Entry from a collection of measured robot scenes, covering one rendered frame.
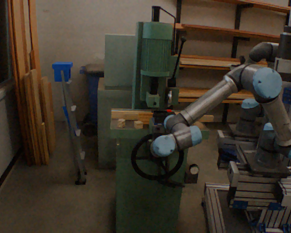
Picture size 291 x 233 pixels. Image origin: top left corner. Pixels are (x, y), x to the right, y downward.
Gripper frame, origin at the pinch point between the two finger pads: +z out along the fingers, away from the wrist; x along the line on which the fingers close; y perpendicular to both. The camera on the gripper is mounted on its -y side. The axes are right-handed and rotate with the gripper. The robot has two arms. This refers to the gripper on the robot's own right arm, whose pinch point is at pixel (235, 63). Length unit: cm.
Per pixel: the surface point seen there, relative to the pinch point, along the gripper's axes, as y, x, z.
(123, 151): 34, -109, -74
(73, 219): 104, -156, -50
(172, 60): -13, -69, -42
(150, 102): 9, -89, -64
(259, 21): -37, 137, 179
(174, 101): 16, -69, -44
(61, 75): -3, -154, 3
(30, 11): -69, -199, 97
